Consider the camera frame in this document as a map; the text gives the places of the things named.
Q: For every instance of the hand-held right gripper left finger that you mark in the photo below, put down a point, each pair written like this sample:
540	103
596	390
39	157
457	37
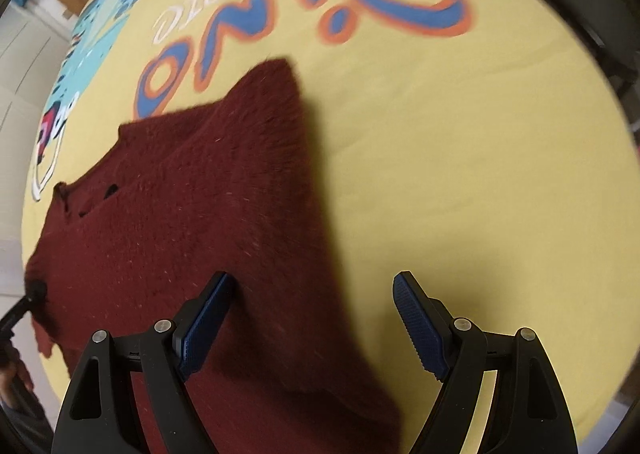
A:
202	329

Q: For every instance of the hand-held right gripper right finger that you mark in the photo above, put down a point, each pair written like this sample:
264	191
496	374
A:
417	329

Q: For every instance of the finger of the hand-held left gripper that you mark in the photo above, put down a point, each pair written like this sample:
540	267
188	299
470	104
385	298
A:
32	295

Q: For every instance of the dark red knit sweater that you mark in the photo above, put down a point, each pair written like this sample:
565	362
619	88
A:
200	184

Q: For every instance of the yellow printed bedsheet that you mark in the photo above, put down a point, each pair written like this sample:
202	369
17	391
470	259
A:
450	158

